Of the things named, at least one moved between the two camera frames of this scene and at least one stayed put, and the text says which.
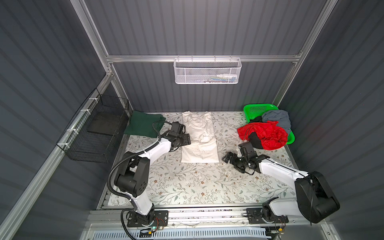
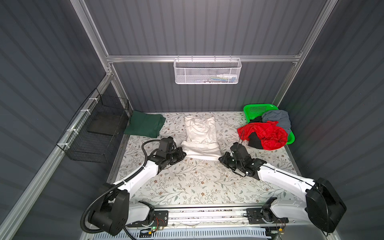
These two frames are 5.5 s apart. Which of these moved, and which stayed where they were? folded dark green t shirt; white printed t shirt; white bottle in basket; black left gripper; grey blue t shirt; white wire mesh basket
Moved: black left gripper; white printed t shirt
Stayed: folded dark green t shirt; white bottle in basket; white wire mesh basket; grey blue t shirt
